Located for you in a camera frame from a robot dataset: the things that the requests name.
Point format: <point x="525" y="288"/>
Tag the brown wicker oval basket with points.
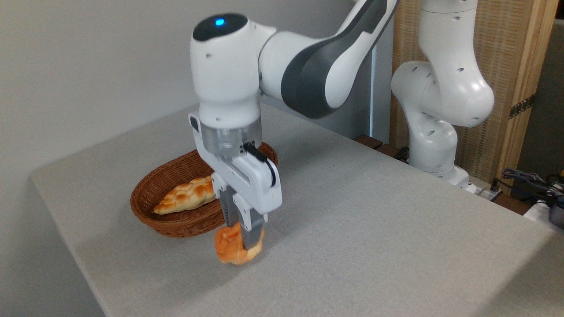
<point x="176" y="222"/>

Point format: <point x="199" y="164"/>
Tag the long braided bread loaf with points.
<point x="187" y="197"/>

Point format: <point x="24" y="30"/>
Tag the wooden woven folding screen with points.
<point x="506" y="53"/>

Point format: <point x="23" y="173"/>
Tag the round knotted bread roll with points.
<point x="231" y="248"/>

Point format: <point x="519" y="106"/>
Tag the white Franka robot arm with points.
<point x="445" y="88"/>

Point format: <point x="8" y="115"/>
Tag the dark wooden base board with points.
<point x="374" y="143"/>

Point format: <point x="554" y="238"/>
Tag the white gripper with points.
<point x="253" y="180"/>

